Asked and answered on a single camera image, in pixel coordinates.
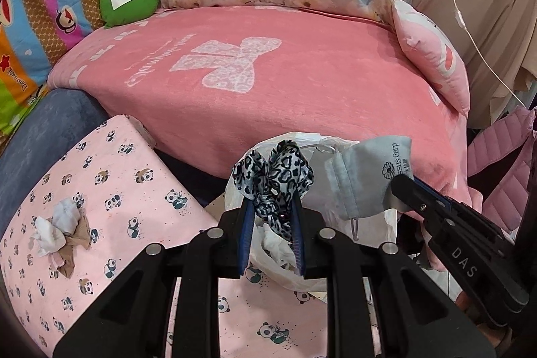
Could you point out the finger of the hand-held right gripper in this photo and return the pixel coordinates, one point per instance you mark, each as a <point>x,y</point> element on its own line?
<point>436,193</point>
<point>413,198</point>

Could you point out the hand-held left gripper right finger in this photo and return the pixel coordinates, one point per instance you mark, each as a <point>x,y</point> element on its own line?
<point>298,232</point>

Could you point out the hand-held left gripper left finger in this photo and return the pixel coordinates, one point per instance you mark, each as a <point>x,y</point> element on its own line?
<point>247,232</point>

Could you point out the white plastic bag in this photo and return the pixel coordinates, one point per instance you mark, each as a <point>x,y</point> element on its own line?
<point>268,270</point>

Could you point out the leopard print scrunchie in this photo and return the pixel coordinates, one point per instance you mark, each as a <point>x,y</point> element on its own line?
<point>277,169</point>

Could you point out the pink quilted jacket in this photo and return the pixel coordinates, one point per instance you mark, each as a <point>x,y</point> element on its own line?
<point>503,165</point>

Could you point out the pink panda print cloth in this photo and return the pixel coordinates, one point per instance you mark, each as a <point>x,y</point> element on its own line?
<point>138,223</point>

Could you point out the small pink pillow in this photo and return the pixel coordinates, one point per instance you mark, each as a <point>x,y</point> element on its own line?
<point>432,56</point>

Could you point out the pink bear print blanket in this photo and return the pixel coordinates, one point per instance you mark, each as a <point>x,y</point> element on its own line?
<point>314,89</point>

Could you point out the pinkish beige cloth piece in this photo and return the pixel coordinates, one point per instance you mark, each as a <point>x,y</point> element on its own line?
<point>79,238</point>

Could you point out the crumpled white tissue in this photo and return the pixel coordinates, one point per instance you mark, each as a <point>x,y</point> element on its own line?
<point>52,234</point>

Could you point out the blue sofa cushion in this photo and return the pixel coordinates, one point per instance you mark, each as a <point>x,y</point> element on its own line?
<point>50,123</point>

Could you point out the green round cushion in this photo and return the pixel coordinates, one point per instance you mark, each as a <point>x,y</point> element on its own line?
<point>128,1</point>

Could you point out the striped cartoon monkey blanket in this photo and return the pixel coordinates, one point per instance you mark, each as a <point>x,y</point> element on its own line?
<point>50,5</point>

